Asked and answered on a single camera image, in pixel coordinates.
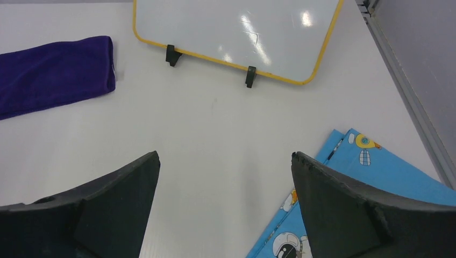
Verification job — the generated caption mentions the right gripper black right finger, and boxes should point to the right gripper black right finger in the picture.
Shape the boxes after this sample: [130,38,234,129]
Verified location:
[291,152,455,257]

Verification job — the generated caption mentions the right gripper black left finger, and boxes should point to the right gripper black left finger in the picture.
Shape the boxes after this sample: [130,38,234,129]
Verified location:
[1,151,160,257]

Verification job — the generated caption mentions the yellow framed whiteboard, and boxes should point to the yellow framed whiteboard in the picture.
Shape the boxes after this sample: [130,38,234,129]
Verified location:
[132,0,343,85]

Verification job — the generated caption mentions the black right whiteboard foot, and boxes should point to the black right whiteboard foot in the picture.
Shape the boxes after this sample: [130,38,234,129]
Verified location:
[245,66,257,88]

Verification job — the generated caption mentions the black whiteboard foot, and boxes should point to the black whiteboard foot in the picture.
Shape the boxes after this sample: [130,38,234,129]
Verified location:
[245,66,257,88]
[166,45,182,67]

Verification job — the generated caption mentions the black left whiteboard foot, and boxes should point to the black left whiteboard foot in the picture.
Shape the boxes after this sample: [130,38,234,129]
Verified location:
[166,45,182,67]

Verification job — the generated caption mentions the blue cartoon print cloth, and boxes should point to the blue cartoon print cloth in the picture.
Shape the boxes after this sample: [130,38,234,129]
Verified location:
[247,128,455,257]

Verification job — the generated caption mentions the purple cloth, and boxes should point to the purple cloth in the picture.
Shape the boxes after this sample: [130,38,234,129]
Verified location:
[1,35,116,119]

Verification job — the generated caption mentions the grey aluminium frame post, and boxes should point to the grey aluminium frame post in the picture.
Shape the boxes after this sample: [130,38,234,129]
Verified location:
[357,1,455,188]

